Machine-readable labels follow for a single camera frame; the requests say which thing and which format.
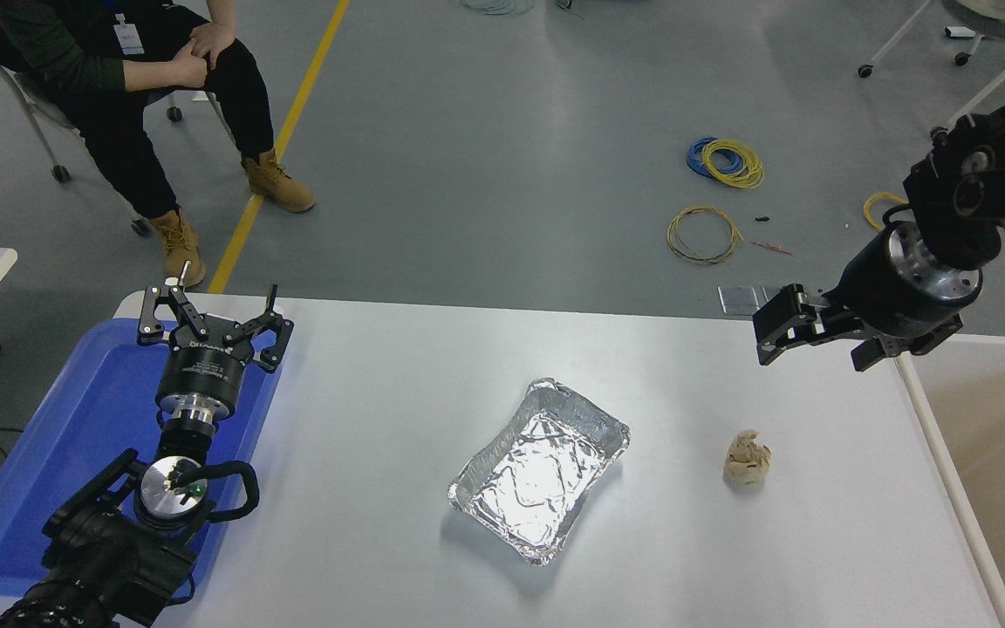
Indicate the grey wheeled chair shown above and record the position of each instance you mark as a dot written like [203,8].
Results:
[36,109]

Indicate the crumpled tan paper ball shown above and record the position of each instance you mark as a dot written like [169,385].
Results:
[747,458]

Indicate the person's right forearm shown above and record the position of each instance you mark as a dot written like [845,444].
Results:
[149,77]

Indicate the blue plastic tray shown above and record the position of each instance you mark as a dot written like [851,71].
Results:
[31,453]

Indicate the silver foil tray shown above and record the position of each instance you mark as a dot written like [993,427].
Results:
[537,471]

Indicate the person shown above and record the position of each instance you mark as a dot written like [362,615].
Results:
[119,131]

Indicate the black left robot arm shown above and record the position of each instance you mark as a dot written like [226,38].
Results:
[101,558]

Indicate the clear plastic plate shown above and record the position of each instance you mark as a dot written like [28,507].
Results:
[736,298]
[771,292]

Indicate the person's left hand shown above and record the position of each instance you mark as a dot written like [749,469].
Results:
[213,44]

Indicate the person's right hand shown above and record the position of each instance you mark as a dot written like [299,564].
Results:
[190,71]

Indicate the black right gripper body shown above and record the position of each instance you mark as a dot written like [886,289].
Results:
[873,296]

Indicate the person's left forearm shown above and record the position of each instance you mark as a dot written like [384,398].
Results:
[222,10]

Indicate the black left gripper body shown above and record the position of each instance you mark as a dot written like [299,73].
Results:
[201,373]

